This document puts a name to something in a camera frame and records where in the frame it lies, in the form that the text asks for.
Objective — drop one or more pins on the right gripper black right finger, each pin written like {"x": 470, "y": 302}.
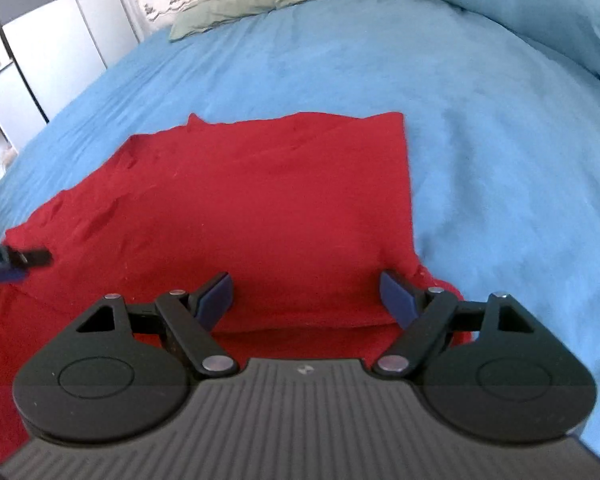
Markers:
{"x": 489, "y": 369}

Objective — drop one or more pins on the white wardrobe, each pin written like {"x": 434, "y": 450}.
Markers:
{"x": 62, "y": 46}

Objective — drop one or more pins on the red cloth garment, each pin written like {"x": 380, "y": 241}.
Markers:
{"x": 304, "y": 212}

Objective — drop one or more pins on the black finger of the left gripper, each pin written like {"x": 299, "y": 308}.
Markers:
{"x": 15, "y": 265}

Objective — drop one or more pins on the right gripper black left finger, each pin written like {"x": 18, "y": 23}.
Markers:
{"x": 120, "y": 370}

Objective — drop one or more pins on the blue bed sheet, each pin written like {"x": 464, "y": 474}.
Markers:
{"x": 503, "y": 136}

